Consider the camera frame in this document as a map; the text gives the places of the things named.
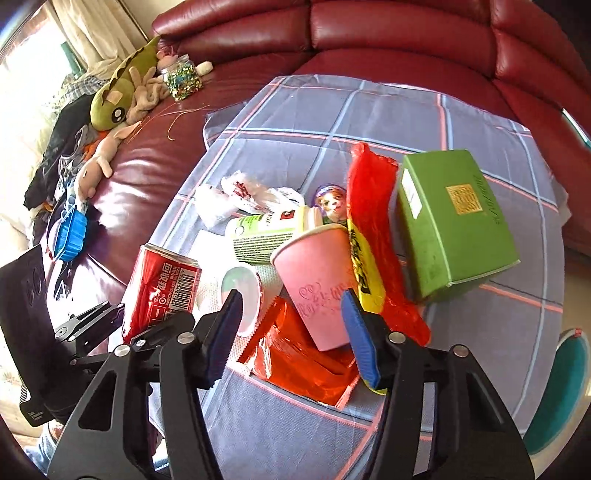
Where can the cream curtain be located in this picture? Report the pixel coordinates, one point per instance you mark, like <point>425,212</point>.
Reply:
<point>92,27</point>

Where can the purple egg toy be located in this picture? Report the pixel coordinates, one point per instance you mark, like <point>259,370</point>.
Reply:
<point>330,201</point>

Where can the pile of clothes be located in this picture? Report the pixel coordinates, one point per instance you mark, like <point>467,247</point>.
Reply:
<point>60,138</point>

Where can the pink paper cup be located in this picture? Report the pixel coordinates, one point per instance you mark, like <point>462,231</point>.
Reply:
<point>318,286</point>

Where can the green cardboard box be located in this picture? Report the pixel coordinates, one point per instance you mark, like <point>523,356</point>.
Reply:
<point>452,230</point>

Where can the white plastic bag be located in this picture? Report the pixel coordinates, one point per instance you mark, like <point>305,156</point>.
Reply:
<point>240,189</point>

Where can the red plastic wrapper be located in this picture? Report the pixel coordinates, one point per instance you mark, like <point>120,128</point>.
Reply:
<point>295,364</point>

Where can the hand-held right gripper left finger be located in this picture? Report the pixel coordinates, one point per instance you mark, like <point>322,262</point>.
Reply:
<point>224,332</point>

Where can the red drink can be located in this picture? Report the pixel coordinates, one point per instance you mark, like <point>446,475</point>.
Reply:
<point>157,286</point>

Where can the red leather sofa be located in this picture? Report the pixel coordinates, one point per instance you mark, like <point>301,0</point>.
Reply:
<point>392,32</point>

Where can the teal plastic basin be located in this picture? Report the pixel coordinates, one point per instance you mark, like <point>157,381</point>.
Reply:
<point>563,392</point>

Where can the clear jar of beads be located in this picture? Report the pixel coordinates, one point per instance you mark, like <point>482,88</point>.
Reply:
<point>182,81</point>

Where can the person's blue jeans leg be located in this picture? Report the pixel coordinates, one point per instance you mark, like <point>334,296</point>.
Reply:
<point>41,454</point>

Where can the blue plastic container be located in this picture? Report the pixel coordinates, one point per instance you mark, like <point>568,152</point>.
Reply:
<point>71,235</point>

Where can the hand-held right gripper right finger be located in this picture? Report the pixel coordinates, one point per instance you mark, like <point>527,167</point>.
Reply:
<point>362,341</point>

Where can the white plush paw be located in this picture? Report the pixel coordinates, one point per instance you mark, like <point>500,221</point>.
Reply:
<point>204,68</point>

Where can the beige plush toy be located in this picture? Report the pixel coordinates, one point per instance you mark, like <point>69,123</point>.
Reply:
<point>143,97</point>
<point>104,152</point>

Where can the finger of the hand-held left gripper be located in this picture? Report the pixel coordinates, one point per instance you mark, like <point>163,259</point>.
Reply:
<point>87,321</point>
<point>92,355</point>

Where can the white and green bottle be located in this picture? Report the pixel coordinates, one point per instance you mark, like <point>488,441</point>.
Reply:
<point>263,235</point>

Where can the red and yellow snack packet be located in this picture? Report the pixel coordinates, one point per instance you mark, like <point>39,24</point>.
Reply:
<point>369,207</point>

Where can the round green lid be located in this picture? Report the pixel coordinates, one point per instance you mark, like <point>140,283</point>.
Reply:
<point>244,286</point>

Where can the plaid lilac cloth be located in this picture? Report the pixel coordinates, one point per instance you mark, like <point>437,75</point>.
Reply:
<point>323,115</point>

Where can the green plush toy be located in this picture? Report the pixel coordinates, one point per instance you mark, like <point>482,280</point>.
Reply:
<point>115,92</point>

